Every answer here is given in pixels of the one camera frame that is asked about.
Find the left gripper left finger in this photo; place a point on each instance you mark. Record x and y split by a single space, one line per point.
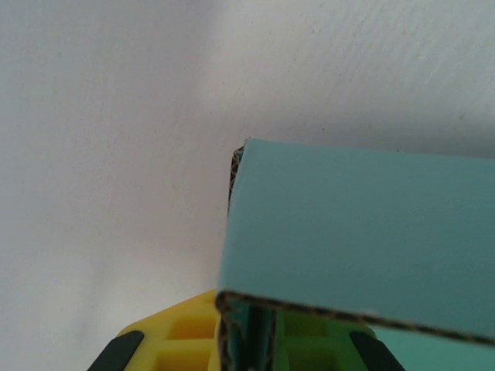
181 340

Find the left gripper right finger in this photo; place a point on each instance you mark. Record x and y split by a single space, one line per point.
309 344

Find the teal cardboard box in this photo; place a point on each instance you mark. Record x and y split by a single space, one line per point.
348 224

